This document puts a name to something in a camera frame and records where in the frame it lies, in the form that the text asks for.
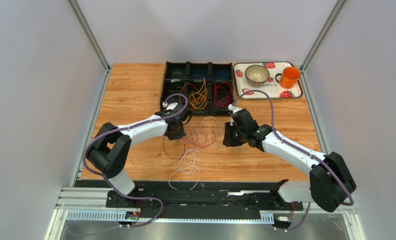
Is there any yellow cable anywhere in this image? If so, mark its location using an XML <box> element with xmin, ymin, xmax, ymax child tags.
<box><xmin>187</xmin><ymin>77</ymin><xmax>209</xmax><ymax>111</ymax></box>

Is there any orange cable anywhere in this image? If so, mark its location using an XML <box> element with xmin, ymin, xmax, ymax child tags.
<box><xmin>179</xmin><ymin>82</ymin><xmax>210</xmax><ymax>111</ymax></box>

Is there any blue cable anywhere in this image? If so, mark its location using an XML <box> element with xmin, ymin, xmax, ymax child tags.
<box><xmin>188</xmin><ymin>68</ymin><xmax>212</xmax><ymax>81</ymax></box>

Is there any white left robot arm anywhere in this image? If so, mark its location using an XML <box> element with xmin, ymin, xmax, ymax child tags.
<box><xmin>81</xmin><ymin>104</ymin><xmax>186</xmax><ymax>198</ymax></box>

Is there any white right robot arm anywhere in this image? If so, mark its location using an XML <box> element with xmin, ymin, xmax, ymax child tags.
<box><xmin>223</xmin><ymin>105</ymin><xmax>357</xmax><ymax>213</ymax></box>

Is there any strawberry print serving tray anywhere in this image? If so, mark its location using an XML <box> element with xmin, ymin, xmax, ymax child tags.
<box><xmin>232</xmin><ymin>61</ymin><xmax>303</xmax><ymax>100</ymax></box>

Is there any beige ceramic bowl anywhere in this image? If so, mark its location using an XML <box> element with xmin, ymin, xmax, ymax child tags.
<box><xmin>245</xmin><ymin>64</ymin><xmax>270</xmax><ymax>87</ymax></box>

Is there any black compartment organizer tray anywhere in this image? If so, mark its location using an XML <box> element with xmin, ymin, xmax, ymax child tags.
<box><xmin>160</xmin><ymin>61</ymin><xmax>234</xmax><ymax>116</ymax></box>

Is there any orange mug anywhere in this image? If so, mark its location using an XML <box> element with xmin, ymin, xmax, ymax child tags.
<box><xmin>275</xmin><ymin>67</ymin><xmax>301</xmax><ymax>89</ymax></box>

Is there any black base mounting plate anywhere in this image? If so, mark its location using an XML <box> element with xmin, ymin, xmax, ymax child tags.
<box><xmin>74</xmin><ymin>179</ymin><xmax>305</xmax><ymax>221</ymax></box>

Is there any pink cable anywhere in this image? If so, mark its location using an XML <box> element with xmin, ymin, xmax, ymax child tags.
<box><xmin>174</xmin><ymin>119</ymin><xmax>219</xmax><ymax>176</ymax></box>

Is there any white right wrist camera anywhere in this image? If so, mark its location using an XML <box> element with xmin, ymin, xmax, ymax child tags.
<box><xmin>227</xmin><ymin>104</ymin><xmax>242</xmax><ymax>115</ymax></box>

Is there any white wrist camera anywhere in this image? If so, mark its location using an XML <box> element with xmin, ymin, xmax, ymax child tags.
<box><xmin>227</xmin><ymin>104</ymin><xmax>242</xmax><ymax>115</ymax></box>
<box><xmin>161</xmin><ymin>102</ymin><xmax>179</xmax><ymax>111</ymax></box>

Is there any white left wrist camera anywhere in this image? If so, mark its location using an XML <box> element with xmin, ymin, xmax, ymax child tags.
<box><xmin>161</xmin><ymin>102</ymin><xmax>179</xmax><ymax>111</ymax></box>

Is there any white cable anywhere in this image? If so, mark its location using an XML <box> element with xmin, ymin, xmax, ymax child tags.
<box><xmin>167</xmin><ymin>116</ymin><xmax>225</xmax><ymax>191</ymax></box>

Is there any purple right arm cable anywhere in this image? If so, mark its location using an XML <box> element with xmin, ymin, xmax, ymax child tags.
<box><xmin>231</xmin><ymin>89</ymin><xmax>355</xmax><ymax>233</ymax></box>

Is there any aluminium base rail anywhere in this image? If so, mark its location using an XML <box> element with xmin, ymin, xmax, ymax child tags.
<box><xmin>54</xmin><ymin>186</ymin><xmax>357</xmax><ymax>225</ymax></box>

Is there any right aluminium corner post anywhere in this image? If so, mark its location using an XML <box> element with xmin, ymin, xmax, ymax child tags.
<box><xmin>300</xmin><ymin>0</ymin><xmax>348</xmax><ymax>72</ymax></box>

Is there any aluminium corner frame post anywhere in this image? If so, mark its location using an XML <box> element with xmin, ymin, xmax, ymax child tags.
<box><xmin>67</xmin><ymin>0</ymin><xmax>111</xmax><ymax>72</ymax></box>

